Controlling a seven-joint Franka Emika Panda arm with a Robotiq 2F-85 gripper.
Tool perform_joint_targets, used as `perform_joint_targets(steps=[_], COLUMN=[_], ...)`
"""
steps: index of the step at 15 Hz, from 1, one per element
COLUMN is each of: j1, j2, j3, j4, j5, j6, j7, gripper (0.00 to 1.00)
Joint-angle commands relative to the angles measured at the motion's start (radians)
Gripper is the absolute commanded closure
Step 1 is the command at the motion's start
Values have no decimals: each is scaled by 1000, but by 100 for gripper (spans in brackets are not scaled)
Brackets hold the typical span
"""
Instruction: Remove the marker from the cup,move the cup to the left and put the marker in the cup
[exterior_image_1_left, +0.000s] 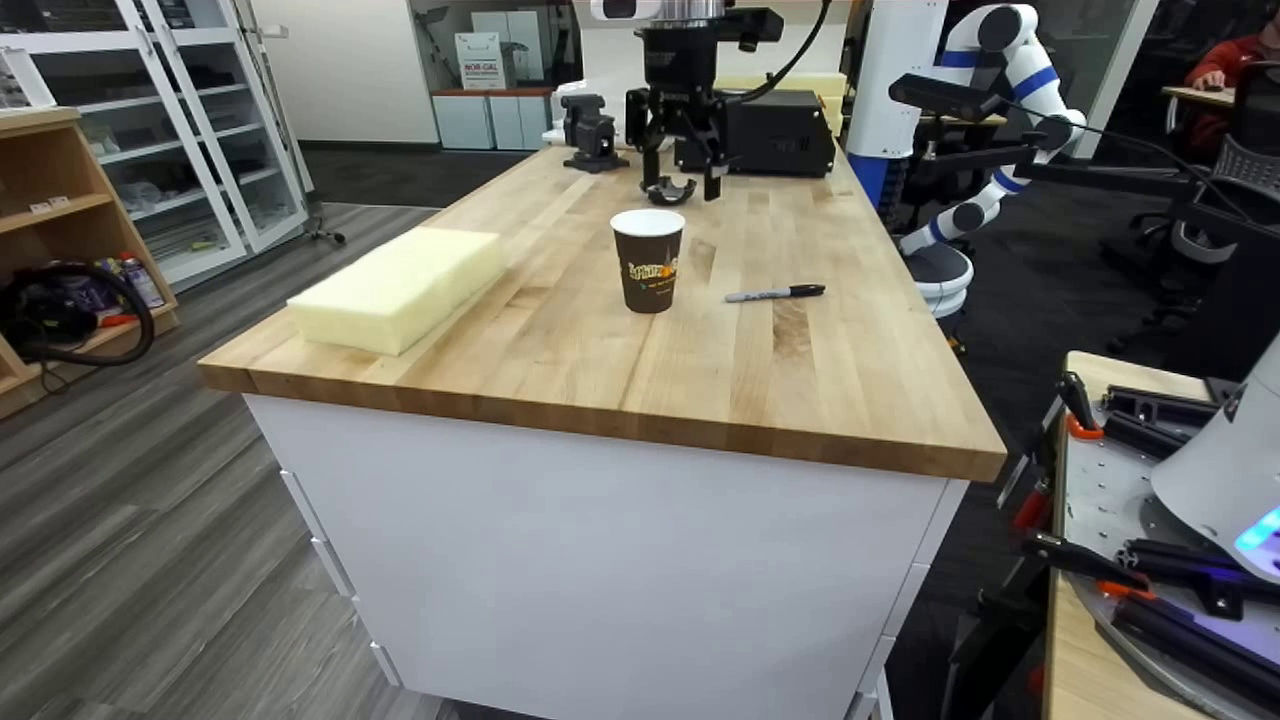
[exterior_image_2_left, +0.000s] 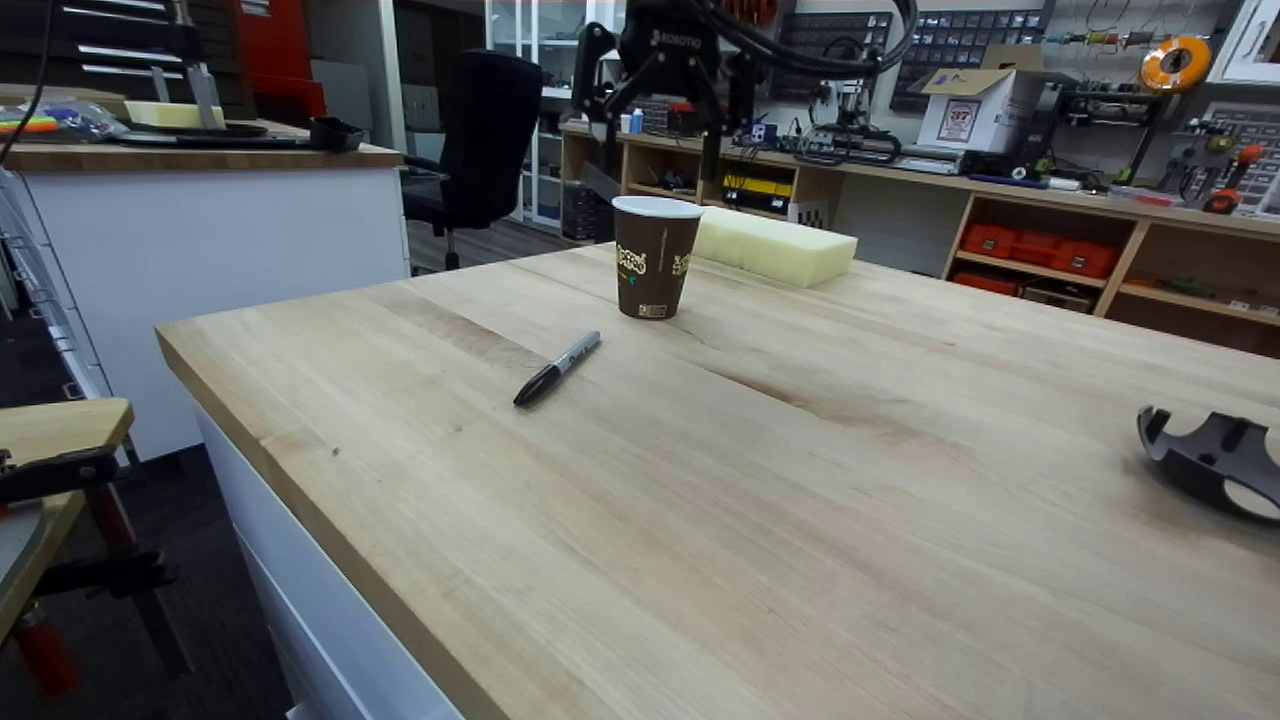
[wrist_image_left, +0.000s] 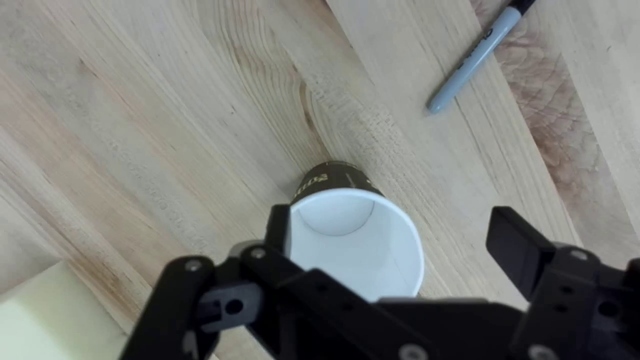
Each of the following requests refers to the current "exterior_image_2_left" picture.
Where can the black tool wall panel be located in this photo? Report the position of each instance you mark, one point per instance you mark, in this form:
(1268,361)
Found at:
(841,40)
(967,40)

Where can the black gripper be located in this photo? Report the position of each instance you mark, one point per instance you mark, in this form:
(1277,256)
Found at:
(673,40)

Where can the black shelf rack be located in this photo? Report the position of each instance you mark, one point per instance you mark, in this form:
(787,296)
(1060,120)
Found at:
(123,60)

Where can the wooden sawhorse with clamps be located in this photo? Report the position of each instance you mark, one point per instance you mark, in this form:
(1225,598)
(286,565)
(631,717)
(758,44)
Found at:
(60,442)

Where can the black office chair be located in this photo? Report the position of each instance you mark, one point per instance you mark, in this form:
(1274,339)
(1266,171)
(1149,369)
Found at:
(485,134)

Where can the pale yellow foam block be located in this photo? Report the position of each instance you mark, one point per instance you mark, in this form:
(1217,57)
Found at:
(787,250)

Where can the beige flat box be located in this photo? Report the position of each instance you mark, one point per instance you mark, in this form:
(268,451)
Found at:
(167,116)

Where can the white table base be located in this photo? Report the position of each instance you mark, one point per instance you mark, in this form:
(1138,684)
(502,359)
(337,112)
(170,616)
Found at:
(322,601)

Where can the white counter with wooden top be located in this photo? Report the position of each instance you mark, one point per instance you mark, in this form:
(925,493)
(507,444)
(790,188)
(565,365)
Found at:
(201,266)

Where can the black bench machine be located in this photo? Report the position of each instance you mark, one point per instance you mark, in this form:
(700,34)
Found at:
(1054,120)

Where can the wooden workbench shelving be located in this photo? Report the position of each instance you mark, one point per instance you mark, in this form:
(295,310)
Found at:
(904,212)

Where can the red cabinet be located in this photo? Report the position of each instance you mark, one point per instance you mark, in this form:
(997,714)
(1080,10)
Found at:
(283,60)

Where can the brown paper cup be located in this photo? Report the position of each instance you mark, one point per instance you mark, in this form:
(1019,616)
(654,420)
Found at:
(656,262)

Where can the orange tape roll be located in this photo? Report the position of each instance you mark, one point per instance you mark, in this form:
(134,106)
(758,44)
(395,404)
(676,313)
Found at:
(1154,66)

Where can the white cardboard box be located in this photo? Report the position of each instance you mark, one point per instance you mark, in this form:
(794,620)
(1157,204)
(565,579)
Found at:
(967,112)

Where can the yellow black tool case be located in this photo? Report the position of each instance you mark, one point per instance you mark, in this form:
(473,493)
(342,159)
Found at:
(758,188)

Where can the black marker pen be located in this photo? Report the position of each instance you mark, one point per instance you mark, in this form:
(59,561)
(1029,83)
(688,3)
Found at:
(555,369)

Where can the red storage bins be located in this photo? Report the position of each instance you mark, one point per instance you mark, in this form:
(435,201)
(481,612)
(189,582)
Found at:
(1042,246)

